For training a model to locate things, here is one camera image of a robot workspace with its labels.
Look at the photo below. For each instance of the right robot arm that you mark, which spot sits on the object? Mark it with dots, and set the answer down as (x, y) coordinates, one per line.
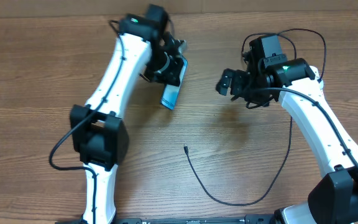
(298, 87)

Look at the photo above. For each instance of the Galaxy smartphone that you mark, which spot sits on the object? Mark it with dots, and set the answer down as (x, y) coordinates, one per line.
(170, 93)

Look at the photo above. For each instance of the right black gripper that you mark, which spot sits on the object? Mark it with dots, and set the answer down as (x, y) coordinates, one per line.
(238, 79)

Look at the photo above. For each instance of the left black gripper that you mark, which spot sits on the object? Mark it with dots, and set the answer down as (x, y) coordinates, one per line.
(151, 74)

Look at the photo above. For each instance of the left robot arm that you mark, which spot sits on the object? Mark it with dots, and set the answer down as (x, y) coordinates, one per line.
(144, 48)

